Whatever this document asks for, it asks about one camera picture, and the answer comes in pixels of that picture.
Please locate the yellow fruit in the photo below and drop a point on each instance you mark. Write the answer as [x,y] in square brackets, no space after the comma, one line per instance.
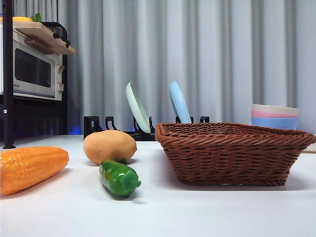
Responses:
[22,19]

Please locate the black dish rack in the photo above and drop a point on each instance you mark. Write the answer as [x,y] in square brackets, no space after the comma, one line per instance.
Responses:
[92,133]

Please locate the pale green plate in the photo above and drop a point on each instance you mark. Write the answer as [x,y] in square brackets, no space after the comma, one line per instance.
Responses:
[138,108]

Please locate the green plastic cucumber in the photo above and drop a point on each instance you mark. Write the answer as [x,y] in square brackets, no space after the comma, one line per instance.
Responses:
[116,180]

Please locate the black metal shelf frame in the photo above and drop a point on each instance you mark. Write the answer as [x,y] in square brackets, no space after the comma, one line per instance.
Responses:
[8,74]

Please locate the light blue plate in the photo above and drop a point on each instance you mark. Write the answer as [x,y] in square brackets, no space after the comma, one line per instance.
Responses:
[180,103]

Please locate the pink bowl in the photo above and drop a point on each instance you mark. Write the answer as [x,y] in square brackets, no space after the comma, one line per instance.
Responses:
[271,115]

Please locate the white toaster oven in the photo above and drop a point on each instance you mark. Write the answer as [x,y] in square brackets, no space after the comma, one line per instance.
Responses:
[32,66]

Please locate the cream bowl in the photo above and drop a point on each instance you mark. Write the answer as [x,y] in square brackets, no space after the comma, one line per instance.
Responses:
[274,108]

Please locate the brown wicker basket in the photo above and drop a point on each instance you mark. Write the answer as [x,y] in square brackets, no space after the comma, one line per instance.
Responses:
[222,153]

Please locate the wooden cutting board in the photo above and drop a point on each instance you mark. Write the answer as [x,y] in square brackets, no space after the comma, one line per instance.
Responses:
[37,32]

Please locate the orange plastic corn cob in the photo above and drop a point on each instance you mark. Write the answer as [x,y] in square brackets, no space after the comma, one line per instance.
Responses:
[29,168]

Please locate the tan plastic potato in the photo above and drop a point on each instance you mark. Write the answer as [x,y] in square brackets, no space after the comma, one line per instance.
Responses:
[108,145]

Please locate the grey curtain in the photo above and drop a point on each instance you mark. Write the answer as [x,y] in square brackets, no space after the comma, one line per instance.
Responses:
[222,49]

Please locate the white plate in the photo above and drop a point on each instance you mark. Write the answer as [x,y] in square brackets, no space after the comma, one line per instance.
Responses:
[311,148]

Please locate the blue bowl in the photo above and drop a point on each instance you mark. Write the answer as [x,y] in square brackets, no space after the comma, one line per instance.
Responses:
[274,123]

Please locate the green leafy sprig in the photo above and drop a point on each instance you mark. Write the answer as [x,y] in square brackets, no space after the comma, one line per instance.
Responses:
[37,17]

